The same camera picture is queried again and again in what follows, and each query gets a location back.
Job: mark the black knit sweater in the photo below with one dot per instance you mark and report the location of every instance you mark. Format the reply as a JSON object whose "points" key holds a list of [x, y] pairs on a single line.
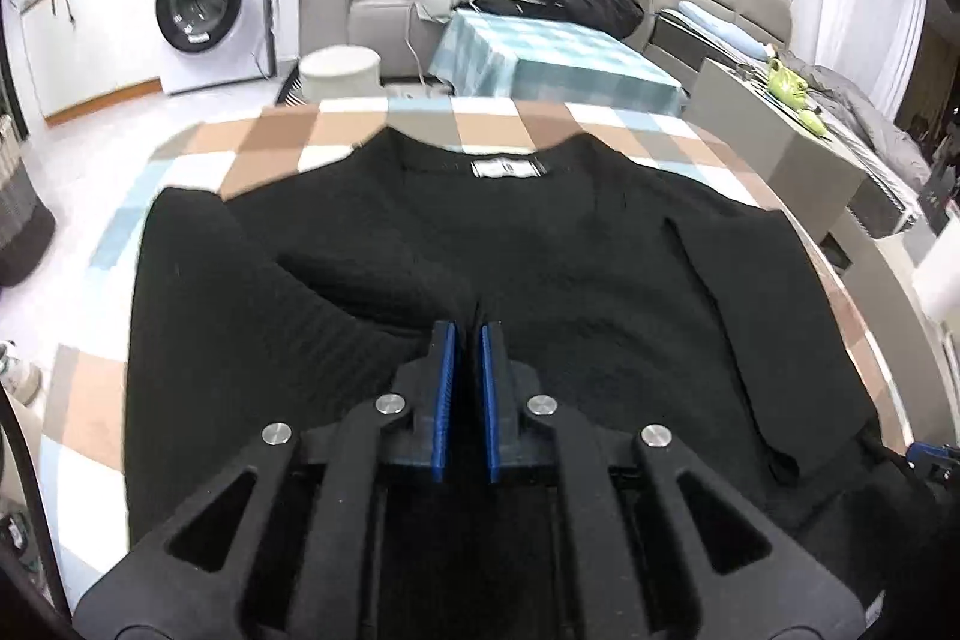
{"points": [[525, 235]]}

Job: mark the grey duvet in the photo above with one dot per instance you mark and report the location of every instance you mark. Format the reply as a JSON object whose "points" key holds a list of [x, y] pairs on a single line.
{"points": [[870, 115]]}

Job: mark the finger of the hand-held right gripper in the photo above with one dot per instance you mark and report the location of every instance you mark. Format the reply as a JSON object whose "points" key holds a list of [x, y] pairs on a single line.
{"points": [[934, 458]]}

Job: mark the round grey stool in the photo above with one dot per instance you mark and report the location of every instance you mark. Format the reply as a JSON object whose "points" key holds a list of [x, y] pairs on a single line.
{"points": [[337, 70]]}

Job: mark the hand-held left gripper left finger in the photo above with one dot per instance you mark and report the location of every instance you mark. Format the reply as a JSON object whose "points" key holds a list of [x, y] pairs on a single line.
{"points": [[442, 385]]}

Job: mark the checked tablecloth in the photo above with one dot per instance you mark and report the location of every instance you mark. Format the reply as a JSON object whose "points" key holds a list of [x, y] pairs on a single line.
{"points": [[247, 138]]}

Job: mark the light blue pillows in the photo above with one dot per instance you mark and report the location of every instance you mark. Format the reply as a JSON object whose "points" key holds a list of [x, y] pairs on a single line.
{"points": [[720, 29]]}

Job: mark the white curtain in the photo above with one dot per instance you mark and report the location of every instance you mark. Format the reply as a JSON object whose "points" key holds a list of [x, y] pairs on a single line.
{"points": [[877, 25]]}

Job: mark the wicker basket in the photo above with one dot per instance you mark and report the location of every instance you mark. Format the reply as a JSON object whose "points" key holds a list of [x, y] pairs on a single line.
{"points": [[22, 212]]}

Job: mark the white shoe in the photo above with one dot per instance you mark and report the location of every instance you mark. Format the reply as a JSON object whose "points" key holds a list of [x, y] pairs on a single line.
{"points": [[19, 374]]}

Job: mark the blue checked covered table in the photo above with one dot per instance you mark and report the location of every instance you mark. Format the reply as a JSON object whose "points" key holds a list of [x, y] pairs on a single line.
{"points": [[547, 59]]}

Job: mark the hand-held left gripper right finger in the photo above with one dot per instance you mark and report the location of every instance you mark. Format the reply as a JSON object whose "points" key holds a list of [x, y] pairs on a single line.
{"points": [[491, 400]]}

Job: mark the white cabinet with wooden counter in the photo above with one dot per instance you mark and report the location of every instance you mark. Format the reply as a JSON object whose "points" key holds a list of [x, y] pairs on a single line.
{"points": [[97, 33]]}

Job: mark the small green toy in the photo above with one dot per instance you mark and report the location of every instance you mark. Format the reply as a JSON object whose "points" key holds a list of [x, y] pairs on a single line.
{"points": [[811, 123]]}

